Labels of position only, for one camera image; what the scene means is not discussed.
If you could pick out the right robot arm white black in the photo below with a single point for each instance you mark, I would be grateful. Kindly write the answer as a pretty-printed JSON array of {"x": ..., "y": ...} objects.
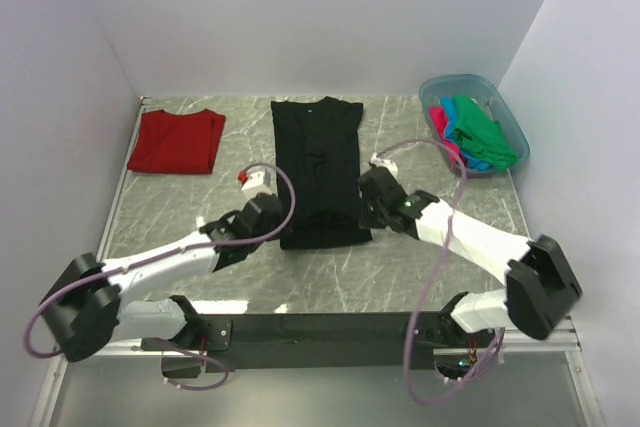
[{"x": 539, "y": 287}]

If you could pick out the aluminium rail front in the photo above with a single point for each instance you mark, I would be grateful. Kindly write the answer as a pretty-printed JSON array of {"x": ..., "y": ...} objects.
[{"x": 563, "y": 339}]

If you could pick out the black t shirt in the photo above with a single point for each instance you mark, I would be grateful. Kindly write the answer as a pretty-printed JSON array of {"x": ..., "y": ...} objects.
[{"x": 317, "y": 146}]

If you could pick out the clear blue plastic bin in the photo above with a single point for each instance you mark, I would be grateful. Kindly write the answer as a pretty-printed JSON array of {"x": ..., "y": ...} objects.
[{"x": 490, "y": 100}]

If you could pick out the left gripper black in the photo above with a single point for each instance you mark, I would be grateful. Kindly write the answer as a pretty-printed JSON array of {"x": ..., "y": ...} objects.
[{"x": 280, "y": 220}]

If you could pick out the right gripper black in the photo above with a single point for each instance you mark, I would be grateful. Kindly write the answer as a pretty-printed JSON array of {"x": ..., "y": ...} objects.
[{"x": 365, "y": 220}]

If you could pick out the green t shirt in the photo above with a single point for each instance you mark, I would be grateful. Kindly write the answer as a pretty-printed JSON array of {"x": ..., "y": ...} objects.
[{"x": 480, "y": 138}]

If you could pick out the aluminium rail left edge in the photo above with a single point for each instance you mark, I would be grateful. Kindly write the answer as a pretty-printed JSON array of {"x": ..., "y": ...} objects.
[{"x": 106, "y": 236}]

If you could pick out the pink t shirt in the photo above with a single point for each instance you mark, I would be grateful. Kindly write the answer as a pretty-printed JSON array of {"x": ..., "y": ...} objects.
[{"x": 441, "y": 121}]

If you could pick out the folded red t shirt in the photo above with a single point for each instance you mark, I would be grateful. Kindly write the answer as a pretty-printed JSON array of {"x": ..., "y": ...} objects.
[{"x": 184, "y": 144}]

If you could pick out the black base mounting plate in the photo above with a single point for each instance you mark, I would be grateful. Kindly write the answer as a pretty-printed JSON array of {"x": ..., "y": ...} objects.
[{"x": 270, "y": 341}]

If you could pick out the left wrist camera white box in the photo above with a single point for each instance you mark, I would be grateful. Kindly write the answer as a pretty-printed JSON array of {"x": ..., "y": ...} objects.
[{"x": 255, "y": 183}]

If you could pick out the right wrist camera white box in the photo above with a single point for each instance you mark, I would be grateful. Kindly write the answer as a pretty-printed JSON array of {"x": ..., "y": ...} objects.
[{"x": 377, "y": 161}]

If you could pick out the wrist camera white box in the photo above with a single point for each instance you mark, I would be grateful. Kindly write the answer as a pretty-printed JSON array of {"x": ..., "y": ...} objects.
[
  {"x": 377, "y": 161},
  {"x": 255, "y": 183}
]

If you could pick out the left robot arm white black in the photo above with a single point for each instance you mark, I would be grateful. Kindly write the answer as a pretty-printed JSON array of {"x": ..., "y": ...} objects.
[{"x": 95, "y": 302}]

